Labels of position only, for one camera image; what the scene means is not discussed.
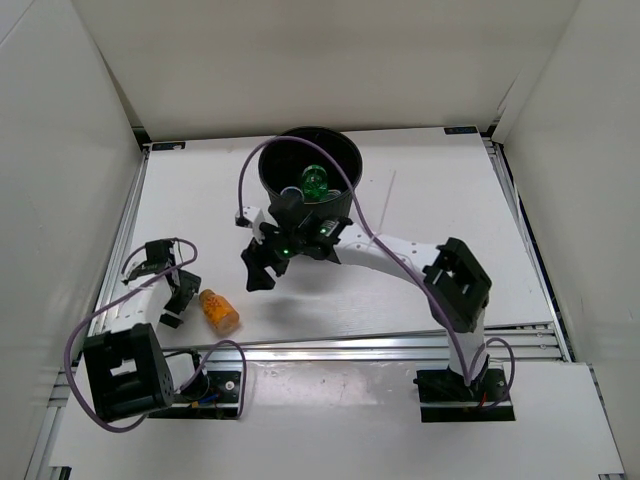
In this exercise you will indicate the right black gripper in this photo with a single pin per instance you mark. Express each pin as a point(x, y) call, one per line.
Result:
point(258, 278)

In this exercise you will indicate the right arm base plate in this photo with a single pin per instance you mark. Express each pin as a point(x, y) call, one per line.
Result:
point(444, 398)

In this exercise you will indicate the aluminium frame rail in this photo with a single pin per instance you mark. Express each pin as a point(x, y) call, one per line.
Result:
point(334, 398)

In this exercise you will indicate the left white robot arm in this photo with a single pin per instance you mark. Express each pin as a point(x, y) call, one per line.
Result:
point(128, 372)

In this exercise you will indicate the clear bottle blue label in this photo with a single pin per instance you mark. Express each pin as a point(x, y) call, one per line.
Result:
point(292, 193)

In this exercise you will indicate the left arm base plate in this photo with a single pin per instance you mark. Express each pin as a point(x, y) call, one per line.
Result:
point(219, 396)

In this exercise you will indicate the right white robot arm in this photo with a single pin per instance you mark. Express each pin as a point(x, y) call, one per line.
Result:
point(455, 284)

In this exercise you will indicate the green plastic bottle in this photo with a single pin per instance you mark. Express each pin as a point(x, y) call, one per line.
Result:
point(314, 183)

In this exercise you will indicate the black plastic bin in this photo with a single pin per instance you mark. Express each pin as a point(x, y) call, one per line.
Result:
point(282, 162)

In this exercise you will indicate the white cable tie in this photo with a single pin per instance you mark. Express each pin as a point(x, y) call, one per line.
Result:
point(379, 192)

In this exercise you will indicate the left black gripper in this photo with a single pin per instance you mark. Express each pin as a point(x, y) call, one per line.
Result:
point(188, 283)

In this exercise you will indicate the orange plastic bottle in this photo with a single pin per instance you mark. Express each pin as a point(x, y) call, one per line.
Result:
point(219, 312)

